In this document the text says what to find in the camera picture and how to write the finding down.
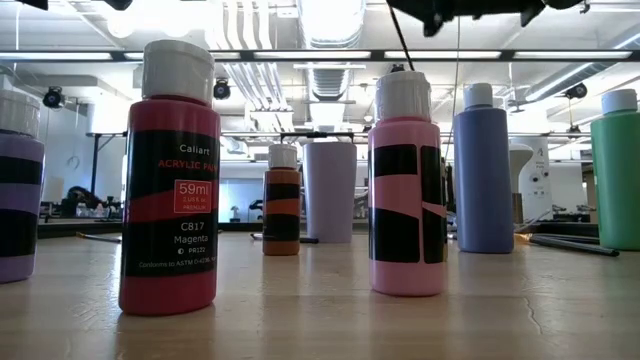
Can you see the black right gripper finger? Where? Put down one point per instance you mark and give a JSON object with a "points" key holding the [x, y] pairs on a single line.
{"points": [[436, 20], [410, 6]]}

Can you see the large blue paint bottle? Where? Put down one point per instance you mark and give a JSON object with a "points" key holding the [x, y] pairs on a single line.
{"points": [[482, 200]]}

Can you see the lavender plastic cup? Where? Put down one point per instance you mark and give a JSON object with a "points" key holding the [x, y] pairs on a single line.
{"points": [[330, 200]]}

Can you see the small brown paint bottle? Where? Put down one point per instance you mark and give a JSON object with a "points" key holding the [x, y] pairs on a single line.
{"points": [[281, 175]]}

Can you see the large green paint bottle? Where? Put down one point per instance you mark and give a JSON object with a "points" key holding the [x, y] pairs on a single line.
{"points": [[617, 200]]}

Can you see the black background robot arm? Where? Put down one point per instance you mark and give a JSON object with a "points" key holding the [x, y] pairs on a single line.
{"points": [[80, 197]]}

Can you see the small pink paint bottle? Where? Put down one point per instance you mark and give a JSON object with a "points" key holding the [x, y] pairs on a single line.
{"points": [[400, 195]]}

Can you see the small lavender paint bottle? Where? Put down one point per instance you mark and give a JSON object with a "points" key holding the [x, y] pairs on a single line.
{"points": [[20, 200]]}

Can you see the small magenta paint bottle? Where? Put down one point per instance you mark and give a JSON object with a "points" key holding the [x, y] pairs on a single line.
{"points": [[170, 295]]}

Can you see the black linear ceiling light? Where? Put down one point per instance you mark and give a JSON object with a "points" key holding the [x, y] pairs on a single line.
{"points": [[377, 55]]}

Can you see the black ceiling spotlight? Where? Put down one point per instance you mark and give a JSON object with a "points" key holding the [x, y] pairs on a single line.
{"points": [[52, 97], [221, 90], [576, 91], [397, 68]]}

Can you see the white mushroom lamp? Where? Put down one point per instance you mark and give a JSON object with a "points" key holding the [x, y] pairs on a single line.
{"points": [[520, 155]]}

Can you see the white printed column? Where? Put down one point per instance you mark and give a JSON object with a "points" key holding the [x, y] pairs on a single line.
{"points": [[542, 190]]}

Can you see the silver ceiling air duct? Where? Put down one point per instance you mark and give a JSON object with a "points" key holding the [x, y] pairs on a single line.
{"points": [[330, 80]]}

